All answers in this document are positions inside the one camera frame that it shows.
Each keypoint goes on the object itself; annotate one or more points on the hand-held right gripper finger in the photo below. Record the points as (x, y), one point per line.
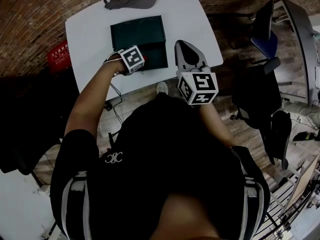
(178, 56)
(201, 57)

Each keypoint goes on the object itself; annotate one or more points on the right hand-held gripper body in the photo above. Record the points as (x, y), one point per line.
(200, 86)

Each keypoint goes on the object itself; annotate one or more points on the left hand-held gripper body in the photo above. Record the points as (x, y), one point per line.
(132, 59)

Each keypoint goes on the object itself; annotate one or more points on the dark green metal box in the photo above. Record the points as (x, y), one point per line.
(140, 31)

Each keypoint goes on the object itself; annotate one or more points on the person's left forearm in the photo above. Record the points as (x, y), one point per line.
(92, 96)

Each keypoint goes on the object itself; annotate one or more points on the person's right forearm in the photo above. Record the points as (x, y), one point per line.
(217, 124)

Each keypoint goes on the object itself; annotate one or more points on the red printed box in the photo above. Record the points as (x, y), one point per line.
(58, 57)

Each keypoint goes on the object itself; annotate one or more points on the person's white shoe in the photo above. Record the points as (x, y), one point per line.
(162, 87)

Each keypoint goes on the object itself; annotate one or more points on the black office chair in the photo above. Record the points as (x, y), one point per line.
(260, 96)
(32, 121)

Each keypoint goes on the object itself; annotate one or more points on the blue seat chair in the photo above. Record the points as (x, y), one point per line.
(265, 41)

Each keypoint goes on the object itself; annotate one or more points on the person's black shirt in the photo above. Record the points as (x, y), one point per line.
(162, 154)

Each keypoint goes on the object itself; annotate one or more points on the dark desk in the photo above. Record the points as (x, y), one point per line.
(300, 39)

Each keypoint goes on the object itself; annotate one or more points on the person's head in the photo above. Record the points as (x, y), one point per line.
(187, 219)

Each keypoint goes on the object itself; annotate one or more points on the metal rack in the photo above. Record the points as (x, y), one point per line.
(287, 204)

